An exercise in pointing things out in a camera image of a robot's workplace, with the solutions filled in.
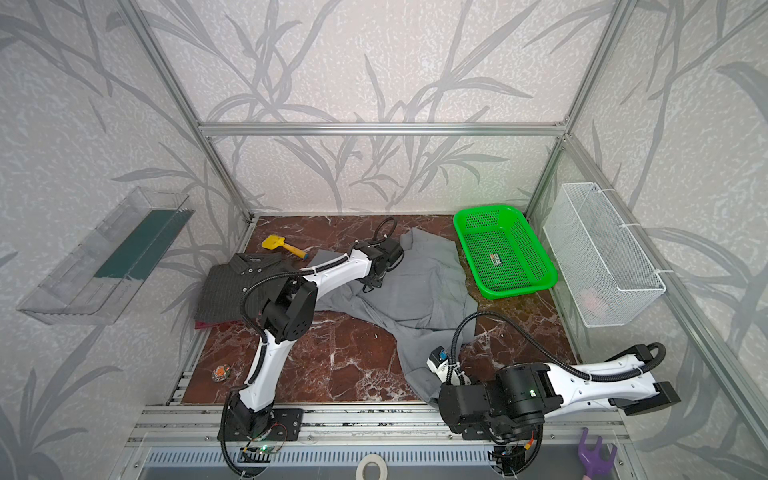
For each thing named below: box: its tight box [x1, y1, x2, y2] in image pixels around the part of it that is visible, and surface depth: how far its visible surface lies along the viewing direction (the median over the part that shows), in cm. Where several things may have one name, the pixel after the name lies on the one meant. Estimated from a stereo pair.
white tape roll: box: [356, 454, 388, 480], surface depth 69 cm
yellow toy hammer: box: [262, 234, 308, 260], surface depth 111 cm
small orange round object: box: [212, 364, 231, 382], surface depth 84 cm
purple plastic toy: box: [578, 427, 618, 480], surface depth 69 cm
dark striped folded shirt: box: [194, 252, 299, 325], surface depth 98 cm
